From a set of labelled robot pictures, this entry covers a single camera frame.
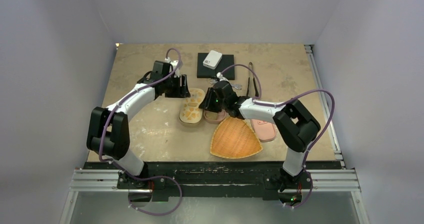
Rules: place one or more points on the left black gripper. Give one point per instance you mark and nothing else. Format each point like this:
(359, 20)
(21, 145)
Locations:
(181, 91)

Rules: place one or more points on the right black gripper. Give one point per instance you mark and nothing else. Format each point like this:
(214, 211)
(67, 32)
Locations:
(207, 103)

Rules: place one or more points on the pink lunch box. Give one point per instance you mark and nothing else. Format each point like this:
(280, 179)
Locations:
(214, 117)

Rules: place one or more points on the beige lunch box lid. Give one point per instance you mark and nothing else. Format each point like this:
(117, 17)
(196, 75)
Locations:
(189, 108)

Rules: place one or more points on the black metal tongs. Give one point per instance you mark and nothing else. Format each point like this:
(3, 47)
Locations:
(252, 89)

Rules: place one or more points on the beige lunch box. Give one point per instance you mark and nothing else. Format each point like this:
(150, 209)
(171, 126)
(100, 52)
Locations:
(190, 122)

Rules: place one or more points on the woven bamboo basket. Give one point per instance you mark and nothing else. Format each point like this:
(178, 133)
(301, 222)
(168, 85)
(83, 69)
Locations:
(234, 139)

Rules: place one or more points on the pink lunch box lid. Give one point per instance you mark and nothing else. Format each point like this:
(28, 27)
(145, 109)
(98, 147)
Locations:
(265, 131)

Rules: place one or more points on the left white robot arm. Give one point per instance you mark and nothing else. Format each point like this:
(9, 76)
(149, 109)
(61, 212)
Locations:
(108, 132)

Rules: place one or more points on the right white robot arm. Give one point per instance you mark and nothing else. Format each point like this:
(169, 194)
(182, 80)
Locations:
(297, 126)

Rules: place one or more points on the white small box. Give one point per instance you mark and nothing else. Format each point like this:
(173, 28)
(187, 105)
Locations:
(212, 59)

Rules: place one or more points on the silver wrench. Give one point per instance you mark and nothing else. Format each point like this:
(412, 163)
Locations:
(235, 86)

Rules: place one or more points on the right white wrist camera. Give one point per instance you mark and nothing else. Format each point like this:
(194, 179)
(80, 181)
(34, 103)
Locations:
(221, 77)

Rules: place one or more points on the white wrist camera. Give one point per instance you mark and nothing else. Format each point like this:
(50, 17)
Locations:
(175, 68)
(221, 77)

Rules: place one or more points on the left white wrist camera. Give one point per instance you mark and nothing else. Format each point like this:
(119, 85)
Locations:
(175, 68)

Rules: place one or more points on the black table front frame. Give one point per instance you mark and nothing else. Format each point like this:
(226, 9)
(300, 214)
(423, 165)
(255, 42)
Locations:
(252, 179)

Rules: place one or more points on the aluminium rail right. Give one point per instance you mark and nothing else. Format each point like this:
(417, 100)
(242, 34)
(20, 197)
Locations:
(326, 108)

